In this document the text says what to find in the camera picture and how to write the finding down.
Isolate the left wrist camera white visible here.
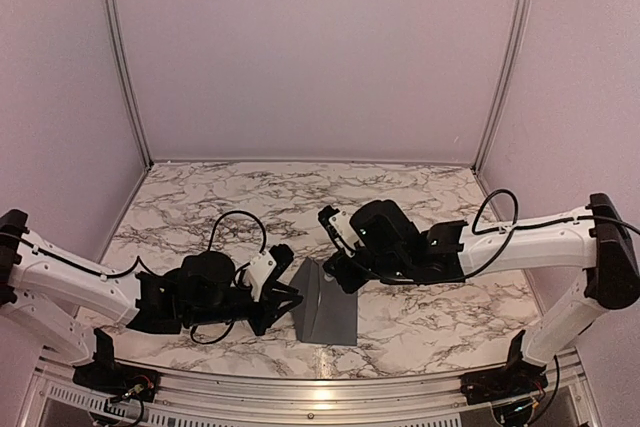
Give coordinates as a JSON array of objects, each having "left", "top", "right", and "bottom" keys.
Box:
[{"left": 242, "top": 244, "right": 294, "bottom": 298}]

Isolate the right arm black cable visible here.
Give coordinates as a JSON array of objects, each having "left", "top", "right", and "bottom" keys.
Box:
[{"left": 379, "top": 189, "right": 640, "bottom": 284}]

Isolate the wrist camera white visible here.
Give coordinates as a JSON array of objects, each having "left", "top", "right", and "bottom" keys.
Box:
[
  {"left": 318, "top": 205, "right": 360, "bottom": 257},
  {"left": 242, "top": 244, "right": 294, "bottom": 298}
]

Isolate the right aluminium frame post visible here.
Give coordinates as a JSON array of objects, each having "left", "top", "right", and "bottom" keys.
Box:
[{"left": 472, "top": 0, "right": 532, "bottom": 176}]

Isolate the front aluminium rail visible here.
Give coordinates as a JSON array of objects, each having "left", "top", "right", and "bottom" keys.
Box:
[{"left": 17, "top": 349, "right": 601, "bottom": 426}]

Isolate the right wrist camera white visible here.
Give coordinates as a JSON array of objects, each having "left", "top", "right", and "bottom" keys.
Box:
[{"left": 318, "top": 205, "right": 360, "bottom": 257}]

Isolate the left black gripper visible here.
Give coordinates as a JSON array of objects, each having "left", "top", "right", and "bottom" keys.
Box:
[{"left": 185, "top": 283, "right": 304, "bottom": 338}]

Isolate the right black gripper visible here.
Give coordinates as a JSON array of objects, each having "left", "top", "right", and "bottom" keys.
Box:
[{"left": 325, "top": 246, "right": 412, "bottom": 293}]

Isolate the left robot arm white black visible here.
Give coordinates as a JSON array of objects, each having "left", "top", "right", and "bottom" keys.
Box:
[{"left": 1, "top": 209, "right": 303, "bottom": 403}]

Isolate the left aluminium frame post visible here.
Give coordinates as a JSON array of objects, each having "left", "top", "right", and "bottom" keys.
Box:
[{"left": 103, "top": 0, "right": 154, "bottom": 171}]

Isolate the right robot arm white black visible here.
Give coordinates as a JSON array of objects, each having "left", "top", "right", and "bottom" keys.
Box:
[{"left": 318, "top": 193, "right": 639, "bottom": 405}]

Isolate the dark grey envelope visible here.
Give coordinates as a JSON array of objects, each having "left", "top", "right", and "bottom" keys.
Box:
[{"left": 291, "top": 258, "right": 358, "bottom": 347}]

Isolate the aluminium frame post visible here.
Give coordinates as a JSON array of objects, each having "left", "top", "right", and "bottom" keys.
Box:
[
  {"left": 103, "top": 0, "right": 154, "bottom": 171},
  {"left": 472, "top": 0, "right": 532, "bottom": 176}
]

